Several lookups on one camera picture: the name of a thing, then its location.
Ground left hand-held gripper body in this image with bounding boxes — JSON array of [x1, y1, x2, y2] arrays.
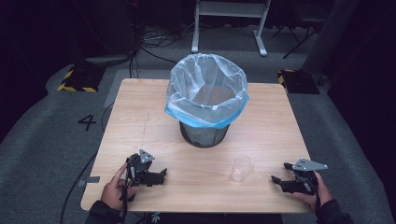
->
[[125, 148, 166, 188]]

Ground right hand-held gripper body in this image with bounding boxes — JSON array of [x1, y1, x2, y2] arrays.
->
[[279, 158, 329, 196]]

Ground clear plastic cup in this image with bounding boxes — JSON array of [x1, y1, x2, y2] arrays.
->
[[230, 154, 255, 183]]

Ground black mesh trash bin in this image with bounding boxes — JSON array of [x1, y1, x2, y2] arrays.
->
[[178, 120, 232, 149]]

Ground translucent blue-edged bin liner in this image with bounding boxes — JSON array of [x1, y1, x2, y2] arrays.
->
[[163, 52, 250, 130]]

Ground person's right hand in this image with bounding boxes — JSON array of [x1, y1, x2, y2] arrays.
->
[[292, 170, 333, 210]]

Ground person's left hand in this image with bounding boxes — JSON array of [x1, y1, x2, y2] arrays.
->
[[100, 161, 140, 212]]

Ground grey tape strip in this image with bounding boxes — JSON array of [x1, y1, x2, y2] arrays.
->
[[77, 175, 102, 188]]

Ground grey curtain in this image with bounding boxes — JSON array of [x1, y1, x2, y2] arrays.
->
[[301, 0, 361, 76]]

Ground black folding stand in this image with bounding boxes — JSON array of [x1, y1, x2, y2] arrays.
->
[[272, 8, 326, 60]]

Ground white metal stand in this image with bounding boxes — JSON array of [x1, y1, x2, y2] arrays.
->
[[191, 0, 273, 58]]

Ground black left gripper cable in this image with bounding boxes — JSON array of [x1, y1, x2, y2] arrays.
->
[[119, 158, 135, 224]]

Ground black floor cable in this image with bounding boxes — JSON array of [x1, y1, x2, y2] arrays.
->
[[58, 102, 116, 224]]

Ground black yellow-striped base plate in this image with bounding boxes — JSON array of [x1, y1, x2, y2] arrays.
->
[[57, 65, 106, 93], [277, 68, 321, 95]]

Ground bundle of floor cables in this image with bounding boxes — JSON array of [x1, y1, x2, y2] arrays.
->
[[127, 21, 200, 79]]

